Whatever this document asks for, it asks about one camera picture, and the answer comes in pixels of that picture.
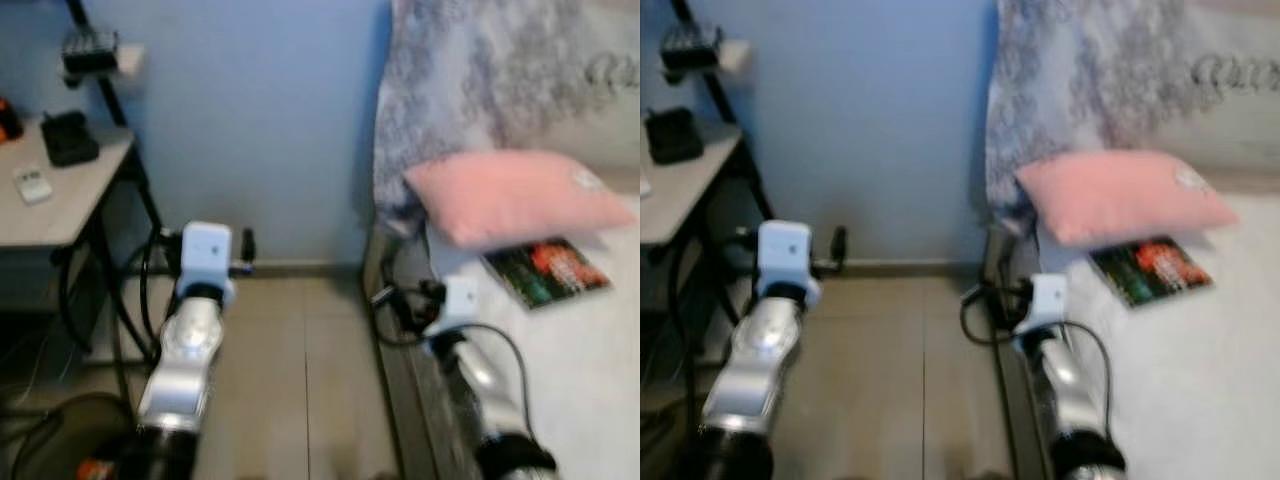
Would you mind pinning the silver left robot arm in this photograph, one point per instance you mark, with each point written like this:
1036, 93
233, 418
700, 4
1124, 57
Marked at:
185, 370
755, 370

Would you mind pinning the dark red green book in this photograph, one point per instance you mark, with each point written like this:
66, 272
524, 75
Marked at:
1150, 272
550, 275

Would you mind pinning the clear lid black case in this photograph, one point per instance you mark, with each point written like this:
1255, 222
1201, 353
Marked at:
690, 48
90, 55

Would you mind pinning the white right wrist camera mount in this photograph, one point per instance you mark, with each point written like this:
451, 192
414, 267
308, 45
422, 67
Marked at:
460, 300
1047, 298

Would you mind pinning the black battery charger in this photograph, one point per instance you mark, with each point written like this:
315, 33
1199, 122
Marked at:
68, 140
675, 138

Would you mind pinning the pink pillow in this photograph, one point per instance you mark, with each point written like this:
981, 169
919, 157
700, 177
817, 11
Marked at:
1120, 198
510, 200

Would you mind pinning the orange black handheld device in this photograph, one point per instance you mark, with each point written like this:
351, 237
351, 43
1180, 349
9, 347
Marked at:
9, 120

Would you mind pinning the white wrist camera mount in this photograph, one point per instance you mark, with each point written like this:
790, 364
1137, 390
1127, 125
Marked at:
460, 300
787, 255
1047, 298
207, 255

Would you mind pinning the black metal desk frame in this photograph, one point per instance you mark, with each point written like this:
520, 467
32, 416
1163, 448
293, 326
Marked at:
720, 100
110, 105

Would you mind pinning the small white shelf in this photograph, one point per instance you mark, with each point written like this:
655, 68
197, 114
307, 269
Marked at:
132, 60
737, 55

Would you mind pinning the white quilted bed cover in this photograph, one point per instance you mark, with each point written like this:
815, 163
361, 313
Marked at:
1190, 390
580, 390

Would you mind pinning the white remote control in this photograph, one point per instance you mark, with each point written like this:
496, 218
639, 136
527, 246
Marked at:
33, 186

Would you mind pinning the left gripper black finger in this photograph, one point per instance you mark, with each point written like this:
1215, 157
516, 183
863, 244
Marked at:
839, 244
248, 246

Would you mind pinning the beige skirting board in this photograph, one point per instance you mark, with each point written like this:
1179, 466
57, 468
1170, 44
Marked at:
910, 268
300, 270

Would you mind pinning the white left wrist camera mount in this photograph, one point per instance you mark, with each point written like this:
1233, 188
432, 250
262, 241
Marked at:
787, 255
207, 255

